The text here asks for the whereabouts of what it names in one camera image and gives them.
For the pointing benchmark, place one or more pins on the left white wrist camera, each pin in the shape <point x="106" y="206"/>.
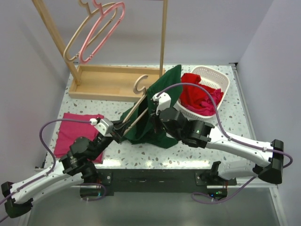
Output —
<point x="103" y="126"/>

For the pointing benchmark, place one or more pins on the red t shirt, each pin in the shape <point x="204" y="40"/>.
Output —
<point x="191" y="94"/>

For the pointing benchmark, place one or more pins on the pink plastic hanger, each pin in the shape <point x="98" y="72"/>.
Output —
<point x="105" y="18"/>

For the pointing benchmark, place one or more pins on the wooden hanger rack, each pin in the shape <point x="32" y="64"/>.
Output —
<point x="104" y="82"/>

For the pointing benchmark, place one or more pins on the white perforated laundry basket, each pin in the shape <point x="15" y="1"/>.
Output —
<point x="211" y="78"/>

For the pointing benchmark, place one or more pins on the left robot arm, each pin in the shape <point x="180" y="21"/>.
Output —
<point x="74" y="168"/>

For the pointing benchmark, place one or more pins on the green t shirt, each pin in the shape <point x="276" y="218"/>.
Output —
<point x="149" y="128"/>

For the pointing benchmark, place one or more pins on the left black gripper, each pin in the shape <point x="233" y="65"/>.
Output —
<point x="119" y="124"/>

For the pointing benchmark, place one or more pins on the folded magenta t shirt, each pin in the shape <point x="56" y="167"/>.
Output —
<point x="70" y="131"/>

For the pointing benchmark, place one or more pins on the beige hanger far left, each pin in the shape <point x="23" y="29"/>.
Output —
<point x="90" y="15"/>

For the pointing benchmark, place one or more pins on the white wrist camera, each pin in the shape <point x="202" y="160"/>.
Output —
<point x="162" y="101"/>
<point x="103" y="126"/>

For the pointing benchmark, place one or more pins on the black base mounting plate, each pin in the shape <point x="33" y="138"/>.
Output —
<point x="109" y="181"/>

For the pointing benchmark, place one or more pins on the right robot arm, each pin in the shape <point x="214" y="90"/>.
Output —
<point x="264" y="160"/>

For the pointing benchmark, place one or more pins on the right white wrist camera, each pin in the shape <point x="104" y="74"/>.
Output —
<point x="162" y="101"/>

